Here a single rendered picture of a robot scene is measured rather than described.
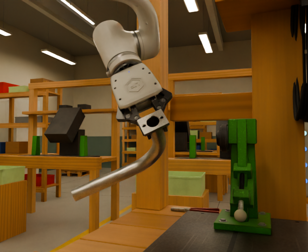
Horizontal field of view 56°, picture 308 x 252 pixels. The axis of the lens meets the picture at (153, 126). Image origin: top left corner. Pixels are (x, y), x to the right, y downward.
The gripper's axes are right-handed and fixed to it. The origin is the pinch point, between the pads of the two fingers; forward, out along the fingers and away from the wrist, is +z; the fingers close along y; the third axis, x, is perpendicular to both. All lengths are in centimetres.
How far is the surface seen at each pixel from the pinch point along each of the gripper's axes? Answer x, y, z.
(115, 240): 18.7, -18.9, 13.3
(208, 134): 622, 159, -281
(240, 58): 761, 433, -559
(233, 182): 22.0, 13.3, 12.1
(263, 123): 27.5, 31.5, -1.3
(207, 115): 36.8, 20.8, -16.5
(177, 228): 22.4, -4.6, 16.1
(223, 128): 16.1, 17.0, 0.0
